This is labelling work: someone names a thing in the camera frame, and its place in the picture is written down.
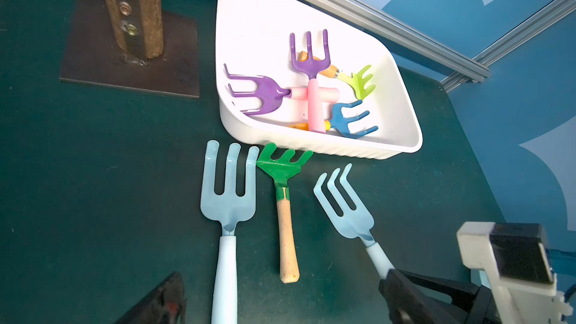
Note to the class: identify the purple fork pink handle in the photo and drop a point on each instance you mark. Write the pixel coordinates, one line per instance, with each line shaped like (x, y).
(312, 67)

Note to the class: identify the right diagonal aluminium frame bar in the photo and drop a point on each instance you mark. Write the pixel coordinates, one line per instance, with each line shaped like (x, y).
(502, 27)

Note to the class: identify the white plastic storage box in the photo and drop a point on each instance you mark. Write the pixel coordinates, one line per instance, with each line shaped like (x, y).
(258, 37)

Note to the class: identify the light blue hand fork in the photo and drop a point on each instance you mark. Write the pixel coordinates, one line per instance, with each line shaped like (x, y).
(229, 209)
(356, 221)

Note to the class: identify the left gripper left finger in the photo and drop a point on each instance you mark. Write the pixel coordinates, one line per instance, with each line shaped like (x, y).
(166, 303)

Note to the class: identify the lime green rake wooden handle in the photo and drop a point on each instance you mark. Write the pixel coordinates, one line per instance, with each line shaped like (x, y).
(357, 81)

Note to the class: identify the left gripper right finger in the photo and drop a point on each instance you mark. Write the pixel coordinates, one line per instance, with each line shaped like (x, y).
(415, 298)

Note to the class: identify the dark square tree base plate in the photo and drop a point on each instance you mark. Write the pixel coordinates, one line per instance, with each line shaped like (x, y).
(92, 56)

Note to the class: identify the horizontal aluminium frame bar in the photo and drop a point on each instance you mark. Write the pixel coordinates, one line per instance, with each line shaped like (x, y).
(390, 28)

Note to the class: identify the blue rake orange handle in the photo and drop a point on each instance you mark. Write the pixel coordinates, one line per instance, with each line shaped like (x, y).
(339, 122)

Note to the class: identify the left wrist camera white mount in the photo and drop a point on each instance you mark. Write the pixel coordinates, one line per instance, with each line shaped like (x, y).
(514, 257)

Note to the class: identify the purple rake pink handle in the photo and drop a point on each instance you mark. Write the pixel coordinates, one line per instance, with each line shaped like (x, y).
(267, 91)

